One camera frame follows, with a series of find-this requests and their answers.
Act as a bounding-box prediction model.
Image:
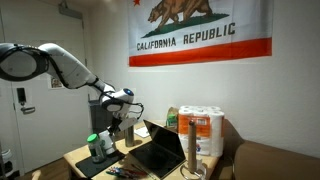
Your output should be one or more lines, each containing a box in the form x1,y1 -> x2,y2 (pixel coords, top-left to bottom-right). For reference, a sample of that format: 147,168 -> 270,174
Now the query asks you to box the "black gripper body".
108,117 -> 126,136

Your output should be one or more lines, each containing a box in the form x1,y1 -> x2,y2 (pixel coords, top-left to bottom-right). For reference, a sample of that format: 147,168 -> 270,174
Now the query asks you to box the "black desk mat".
74,150 -> 126,179

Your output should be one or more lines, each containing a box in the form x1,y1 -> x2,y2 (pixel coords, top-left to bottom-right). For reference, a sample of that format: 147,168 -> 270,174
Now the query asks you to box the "stainless steel tumbler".
124,124 -> 135,148

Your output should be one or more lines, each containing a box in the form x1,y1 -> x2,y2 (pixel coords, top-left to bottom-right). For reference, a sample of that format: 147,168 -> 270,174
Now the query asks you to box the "dark grey trash bin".
88,99 -> 115,135

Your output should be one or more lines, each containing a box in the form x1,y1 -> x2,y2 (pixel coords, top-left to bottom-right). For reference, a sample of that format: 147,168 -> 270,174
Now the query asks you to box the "green lid clear bottle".
86,133 -> 107,164

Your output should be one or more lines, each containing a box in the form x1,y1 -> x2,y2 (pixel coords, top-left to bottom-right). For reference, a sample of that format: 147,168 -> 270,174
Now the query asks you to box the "white paper sheet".
134,125 -> 151,139

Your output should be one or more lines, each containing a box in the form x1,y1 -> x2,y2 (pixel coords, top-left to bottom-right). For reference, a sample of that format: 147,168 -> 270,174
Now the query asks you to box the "black laptop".
128,119 -> 187,180

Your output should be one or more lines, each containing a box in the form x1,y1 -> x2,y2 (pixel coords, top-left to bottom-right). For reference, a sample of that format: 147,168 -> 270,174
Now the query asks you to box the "green plastic bottle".
166,113 -> 178,129

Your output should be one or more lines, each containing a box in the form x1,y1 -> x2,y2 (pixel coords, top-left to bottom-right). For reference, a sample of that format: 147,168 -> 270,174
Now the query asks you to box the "white door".
0,6 -> 93,175

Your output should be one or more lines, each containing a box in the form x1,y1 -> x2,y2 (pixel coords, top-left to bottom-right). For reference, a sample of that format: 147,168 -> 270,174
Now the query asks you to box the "cardboard paper towel tube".
187,120 -> 198,174

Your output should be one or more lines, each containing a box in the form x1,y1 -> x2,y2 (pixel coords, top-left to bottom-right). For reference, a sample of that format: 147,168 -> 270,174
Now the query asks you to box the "metal paper towel holder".
179,159 -> 208,180

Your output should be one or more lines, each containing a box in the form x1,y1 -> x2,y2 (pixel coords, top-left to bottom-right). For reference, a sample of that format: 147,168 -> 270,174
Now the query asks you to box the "paper towel multipack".
177,105 -> 226,158

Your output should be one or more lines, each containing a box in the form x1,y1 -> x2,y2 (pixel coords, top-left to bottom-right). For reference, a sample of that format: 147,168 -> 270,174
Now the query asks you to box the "black door keypad lock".
16,87 -> 27,104

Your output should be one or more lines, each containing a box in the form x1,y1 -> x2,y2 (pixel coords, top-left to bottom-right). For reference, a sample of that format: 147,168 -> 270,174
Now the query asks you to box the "grey door closer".
58,2 -> 84,20

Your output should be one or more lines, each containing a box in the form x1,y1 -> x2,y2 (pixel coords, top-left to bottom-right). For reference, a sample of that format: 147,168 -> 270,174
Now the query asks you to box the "California Republic flag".
128,0 -> 274,68

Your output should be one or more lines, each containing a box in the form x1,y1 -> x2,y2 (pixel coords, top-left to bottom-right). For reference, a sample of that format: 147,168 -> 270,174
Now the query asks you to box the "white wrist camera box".
118,116 -> 138,132

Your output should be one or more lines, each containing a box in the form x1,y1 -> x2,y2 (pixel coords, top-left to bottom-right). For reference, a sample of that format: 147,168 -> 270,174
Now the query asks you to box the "small wall picture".
48,74 -> 65,90

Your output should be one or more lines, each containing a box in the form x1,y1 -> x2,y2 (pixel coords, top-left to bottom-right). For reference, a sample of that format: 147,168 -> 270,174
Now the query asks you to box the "silver door handle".
19,105 -> 37,115

